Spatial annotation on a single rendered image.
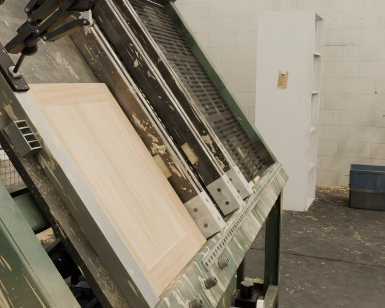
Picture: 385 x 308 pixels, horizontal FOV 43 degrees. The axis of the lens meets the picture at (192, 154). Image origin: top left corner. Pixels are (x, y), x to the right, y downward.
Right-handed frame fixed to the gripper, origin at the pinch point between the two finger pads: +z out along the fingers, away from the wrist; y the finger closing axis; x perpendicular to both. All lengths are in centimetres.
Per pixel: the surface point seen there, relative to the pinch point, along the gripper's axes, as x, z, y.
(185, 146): 85, 13, 28
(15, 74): 7.7, 10.0, 0.9
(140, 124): 56, 12, 17
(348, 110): 572, -30, 73
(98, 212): 8.7, 11.6, 34.4
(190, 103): 104, 8, 14
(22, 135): 2.2, 12.7, 13.6
